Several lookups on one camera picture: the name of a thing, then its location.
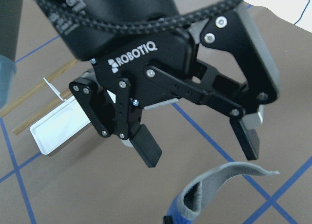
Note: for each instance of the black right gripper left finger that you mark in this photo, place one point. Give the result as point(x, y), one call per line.
point(119, 117)

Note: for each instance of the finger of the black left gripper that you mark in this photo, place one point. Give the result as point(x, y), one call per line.
point(234, 32)

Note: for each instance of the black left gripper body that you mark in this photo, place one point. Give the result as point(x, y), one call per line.
point(157, 65)

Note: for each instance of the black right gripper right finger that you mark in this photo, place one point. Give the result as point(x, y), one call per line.
point(167, 220)

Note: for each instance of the blue microfiber towel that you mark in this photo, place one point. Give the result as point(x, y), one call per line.
point(197, 194)

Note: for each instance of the white rack base tray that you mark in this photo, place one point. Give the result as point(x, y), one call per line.
point(59, 125)

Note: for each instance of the rear wooden rack bar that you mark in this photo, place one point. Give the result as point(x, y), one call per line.
point(71, 63)

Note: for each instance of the wooden rack bar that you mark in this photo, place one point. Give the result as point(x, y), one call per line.
point(71, 63)
point(39, 114)

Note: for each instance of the front wooden rack bar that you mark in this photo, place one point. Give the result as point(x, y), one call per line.
point(39, 114)

